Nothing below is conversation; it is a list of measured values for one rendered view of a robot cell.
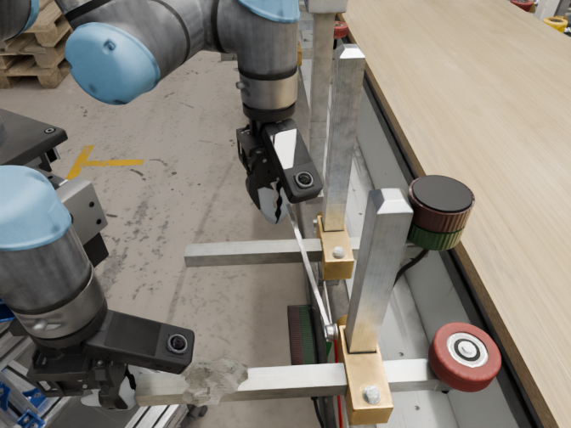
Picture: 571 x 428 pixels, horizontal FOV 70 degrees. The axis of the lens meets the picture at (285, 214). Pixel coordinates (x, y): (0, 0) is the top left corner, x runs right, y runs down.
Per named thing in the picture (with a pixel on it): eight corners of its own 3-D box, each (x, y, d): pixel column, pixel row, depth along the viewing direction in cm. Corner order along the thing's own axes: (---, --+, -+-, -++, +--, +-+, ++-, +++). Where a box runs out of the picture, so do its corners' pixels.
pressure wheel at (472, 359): (425, 420, 55) (448, 380, 47) (408, 364, 61) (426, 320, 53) (483, 417, 55) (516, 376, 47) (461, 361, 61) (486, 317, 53)
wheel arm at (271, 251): (186, 271, 73) (183, 255, 70) (189, 257, 76) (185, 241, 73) (426, 261, 75) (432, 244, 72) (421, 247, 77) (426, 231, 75)
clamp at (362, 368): (348, 426, 52) (353, 409, 49) (333, 332, 62) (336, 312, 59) (392, 423, 52) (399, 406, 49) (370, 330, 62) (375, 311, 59)
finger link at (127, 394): (98, 403, 55) (74, 369, 49) (142, 401, 55) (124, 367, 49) (90, 428, 52) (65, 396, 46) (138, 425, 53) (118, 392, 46)
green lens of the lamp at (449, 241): (409, 251, 39) (414, 235, 38) (393, 211, 44) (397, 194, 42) (470, 249, 40) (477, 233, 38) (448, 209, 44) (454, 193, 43)
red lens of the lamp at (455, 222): (415, 233, 38) (420, 216, 36) (398, 193, 42) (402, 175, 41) (478, 231, 38) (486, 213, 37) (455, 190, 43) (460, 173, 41)
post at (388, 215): (335, 422, 69) (378, 206, 37) (332, 401, 72) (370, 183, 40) (355, 420, 69) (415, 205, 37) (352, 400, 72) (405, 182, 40)
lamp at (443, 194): (381, 342, 51) (419, 213, 36) (371, 305, 55) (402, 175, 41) (427, 340, 51) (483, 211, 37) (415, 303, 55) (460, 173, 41)
